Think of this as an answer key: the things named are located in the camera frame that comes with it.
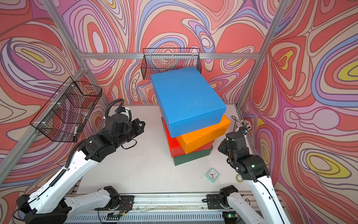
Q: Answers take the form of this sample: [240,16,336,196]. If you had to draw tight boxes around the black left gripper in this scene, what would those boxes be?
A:
[113,118,147,150]

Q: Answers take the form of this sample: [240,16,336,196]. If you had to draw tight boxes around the orange shoebox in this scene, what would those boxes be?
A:
[171,115,231,155]

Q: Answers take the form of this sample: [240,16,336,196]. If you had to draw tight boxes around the red shoebox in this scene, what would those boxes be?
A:
[161,118,214,158]

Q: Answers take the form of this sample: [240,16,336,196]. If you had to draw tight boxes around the green shoebox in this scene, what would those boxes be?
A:
[173,147,213,166]

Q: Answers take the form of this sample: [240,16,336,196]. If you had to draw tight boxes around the blue shoebox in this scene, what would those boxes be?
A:
[151,67,227,138]

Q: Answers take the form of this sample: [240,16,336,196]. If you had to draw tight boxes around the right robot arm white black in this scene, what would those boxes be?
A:
[203,128,290,224]

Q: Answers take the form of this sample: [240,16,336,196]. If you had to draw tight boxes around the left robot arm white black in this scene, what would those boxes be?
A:
[16,99,145,224]

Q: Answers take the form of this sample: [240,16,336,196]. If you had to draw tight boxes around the metal cup of pencils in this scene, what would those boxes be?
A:
[237,119,252,135]

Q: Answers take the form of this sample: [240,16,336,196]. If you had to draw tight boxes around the roll of clear tape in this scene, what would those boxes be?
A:
[235,174,243,183]

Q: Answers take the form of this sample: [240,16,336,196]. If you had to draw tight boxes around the small teal alarm clock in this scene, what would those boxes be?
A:
[206,168,220,183]

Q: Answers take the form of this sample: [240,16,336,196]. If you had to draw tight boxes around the marker pen in left basket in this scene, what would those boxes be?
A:
[73,126,78,142]

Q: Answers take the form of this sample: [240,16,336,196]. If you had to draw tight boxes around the aluminium horizontal back bar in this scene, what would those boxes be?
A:
[80,53,260,60]

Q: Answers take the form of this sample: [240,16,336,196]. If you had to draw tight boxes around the black wire basket back wall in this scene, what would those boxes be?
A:
[141,47,202,80]

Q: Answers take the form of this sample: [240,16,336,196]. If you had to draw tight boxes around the black wire basket wall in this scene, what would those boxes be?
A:
[141,47,202,80]
[30,77,102,142]

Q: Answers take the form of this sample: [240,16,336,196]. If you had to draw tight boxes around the aluminium frame post right corner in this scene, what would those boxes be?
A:
[236,0,292,109]

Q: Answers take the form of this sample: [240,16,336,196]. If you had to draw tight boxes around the aluminium frame post corner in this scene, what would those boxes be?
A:
[41,0,108,104]
[236,0,292,109]

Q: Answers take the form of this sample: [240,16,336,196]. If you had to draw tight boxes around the black wire basket left wall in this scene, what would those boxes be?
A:
[30,77,102,142]

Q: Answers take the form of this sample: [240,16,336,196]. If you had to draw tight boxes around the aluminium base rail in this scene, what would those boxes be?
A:
[53,191,291,224]

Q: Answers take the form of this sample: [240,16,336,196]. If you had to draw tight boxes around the aluminium frame post left corner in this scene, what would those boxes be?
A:
[41,0,108,104]

